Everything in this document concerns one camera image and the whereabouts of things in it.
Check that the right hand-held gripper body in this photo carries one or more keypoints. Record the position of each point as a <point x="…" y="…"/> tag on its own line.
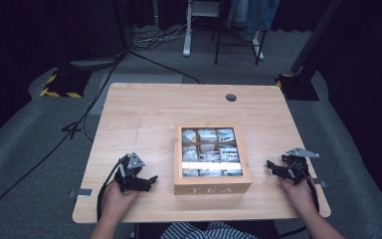
<point x="296" y="166"/>

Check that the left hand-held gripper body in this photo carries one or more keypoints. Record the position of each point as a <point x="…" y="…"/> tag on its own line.
<point x="131" y="167"/>

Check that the wooden tea box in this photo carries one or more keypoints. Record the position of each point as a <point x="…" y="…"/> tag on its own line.
<point x="212" y="186"/>

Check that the person's left hand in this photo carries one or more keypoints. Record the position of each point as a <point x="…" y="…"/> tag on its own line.
<point x="117" y="200"/>

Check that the person's right hand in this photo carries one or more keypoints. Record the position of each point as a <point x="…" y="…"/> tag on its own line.
<point x="298" y="195"/>

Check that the assorted sachets group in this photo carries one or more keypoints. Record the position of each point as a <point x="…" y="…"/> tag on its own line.
<point x="209" y="149"/>

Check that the person's striped shirt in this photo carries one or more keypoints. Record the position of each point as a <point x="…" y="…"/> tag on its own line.
<point x="209" y="232"/>

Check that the black yellow striped stand base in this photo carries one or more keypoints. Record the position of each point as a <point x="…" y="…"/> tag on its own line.
<point x="64" y="84"/>
<point x="296" y="88"/>

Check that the dark slanted stand pole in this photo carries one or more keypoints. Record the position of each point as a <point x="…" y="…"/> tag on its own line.
<point x="315" y="33"/>

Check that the black metal stool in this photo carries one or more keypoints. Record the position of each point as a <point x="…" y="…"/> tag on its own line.
<point x="217" y="40"/>

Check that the hanging blue clothes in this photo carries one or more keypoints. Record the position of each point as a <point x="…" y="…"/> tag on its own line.
<point x="255" y="16"/>

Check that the grey metal table bracket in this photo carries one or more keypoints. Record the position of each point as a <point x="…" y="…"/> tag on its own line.
<point x="320" y="183"/>
<point x="81" y="192"/>

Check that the white desk frame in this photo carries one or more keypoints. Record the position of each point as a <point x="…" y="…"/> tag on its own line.
<point x="187" y="36"/>

